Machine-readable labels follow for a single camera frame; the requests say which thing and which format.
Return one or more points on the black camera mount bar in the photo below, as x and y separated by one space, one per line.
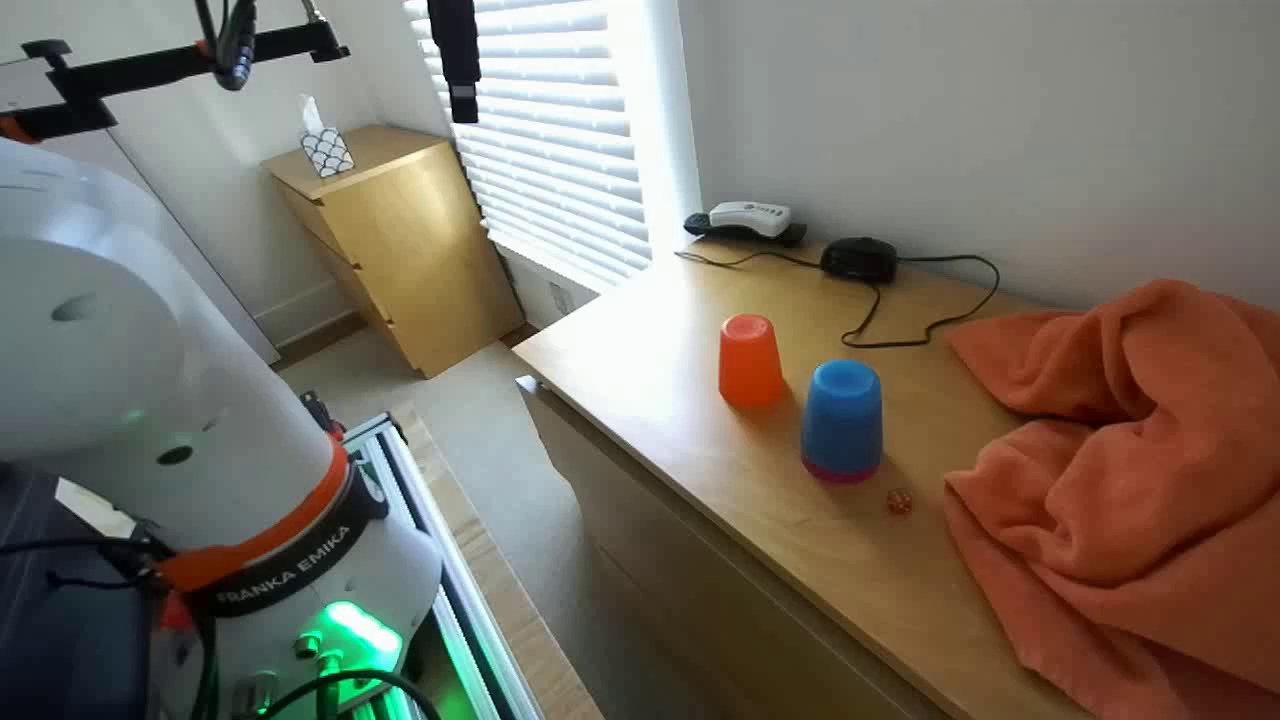
83 89

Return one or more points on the patterned tissue box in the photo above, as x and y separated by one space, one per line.
321 147

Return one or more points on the black round device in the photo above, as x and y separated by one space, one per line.
861 256

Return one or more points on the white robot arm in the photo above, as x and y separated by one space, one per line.
186 539

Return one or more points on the light wooden dresser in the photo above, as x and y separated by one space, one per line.
406 243

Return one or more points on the small red object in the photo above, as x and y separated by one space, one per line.
898 502

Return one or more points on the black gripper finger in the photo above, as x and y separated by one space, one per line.
459 55

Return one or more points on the white window blinds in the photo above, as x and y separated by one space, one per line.
548 149

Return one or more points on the orange plastic cup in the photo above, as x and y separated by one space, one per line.
749 363

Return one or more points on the wooden desk cabinet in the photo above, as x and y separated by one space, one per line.
773 591

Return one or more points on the white game controller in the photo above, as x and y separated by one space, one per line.
746 220

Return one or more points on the blue plastic cup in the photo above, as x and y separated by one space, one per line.
843 434

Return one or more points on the orange fleece blanket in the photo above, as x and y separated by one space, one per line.
1130 526

